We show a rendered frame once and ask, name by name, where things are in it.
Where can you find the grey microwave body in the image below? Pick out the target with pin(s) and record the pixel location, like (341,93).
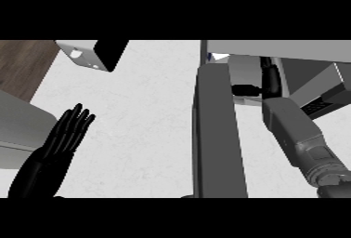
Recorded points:
(279,48)

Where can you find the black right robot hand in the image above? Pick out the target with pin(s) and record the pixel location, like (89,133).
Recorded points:
(272,83)

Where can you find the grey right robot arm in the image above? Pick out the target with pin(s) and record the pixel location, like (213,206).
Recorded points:
(297,136)

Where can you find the white carton with blue edge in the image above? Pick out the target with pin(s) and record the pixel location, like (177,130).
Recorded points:
(220,56)

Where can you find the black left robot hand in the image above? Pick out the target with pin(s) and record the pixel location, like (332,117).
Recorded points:
(50,161)

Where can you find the white box with black face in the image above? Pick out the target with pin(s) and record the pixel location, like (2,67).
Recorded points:
(87,52)

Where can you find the pale grey appliance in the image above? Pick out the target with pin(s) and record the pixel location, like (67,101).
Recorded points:
(22,124)

